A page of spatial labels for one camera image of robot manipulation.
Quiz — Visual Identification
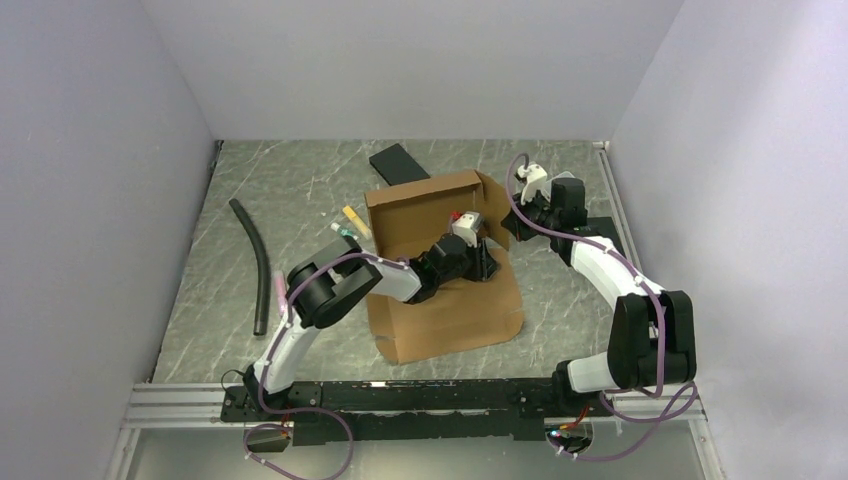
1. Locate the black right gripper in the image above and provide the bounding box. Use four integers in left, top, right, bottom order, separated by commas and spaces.
502, 188, 560, 243

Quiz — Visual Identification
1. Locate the brown cardboard box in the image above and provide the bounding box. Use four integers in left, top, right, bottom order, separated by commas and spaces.
365, 170, 524, 364

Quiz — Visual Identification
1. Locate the yellow marker pen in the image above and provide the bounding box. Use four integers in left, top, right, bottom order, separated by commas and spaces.
342, 205, 372, 239

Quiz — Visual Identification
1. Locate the green white glue stick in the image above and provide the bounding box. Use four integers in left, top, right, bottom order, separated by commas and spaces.
330, 222, 359, 241

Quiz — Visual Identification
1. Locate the pink pen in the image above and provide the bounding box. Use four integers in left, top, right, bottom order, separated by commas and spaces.
272, 271, 288, 318

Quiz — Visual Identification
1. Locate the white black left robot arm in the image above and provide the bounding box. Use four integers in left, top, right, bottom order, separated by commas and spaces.
243, 233, 500, 420

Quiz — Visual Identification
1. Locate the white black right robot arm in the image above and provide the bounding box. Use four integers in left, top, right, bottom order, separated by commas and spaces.
501, 178, 697, 415

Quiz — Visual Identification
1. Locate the small black box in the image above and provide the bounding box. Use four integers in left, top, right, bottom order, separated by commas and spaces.
368, 143, 431, 186

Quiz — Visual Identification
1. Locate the black rectangular block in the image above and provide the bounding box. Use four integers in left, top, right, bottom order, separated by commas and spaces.
587, 216, 627, 256

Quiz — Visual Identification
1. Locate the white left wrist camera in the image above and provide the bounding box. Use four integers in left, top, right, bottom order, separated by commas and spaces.
449, 211, 483, 248

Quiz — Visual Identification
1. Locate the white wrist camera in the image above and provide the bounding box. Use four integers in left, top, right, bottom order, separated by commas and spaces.
516, 162, 548, 205
449, 211, 483, 248

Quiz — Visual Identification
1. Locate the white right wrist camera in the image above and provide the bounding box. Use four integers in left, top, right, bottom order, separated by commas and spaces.
516, 162, 548, 205

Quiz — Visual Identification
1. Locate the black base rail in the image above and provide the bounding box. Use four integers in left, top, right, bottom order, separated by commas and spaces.
220, 378, 608, 446

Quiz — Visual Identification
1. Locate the black rubber hose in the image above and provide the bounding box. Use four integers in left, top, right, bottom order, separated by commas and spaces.
229, 198, 274, 338

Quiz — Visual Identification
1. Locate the aluminium frame rail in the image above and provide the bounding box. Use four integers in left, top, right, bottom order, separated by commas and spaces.
119, 376, 707, 432

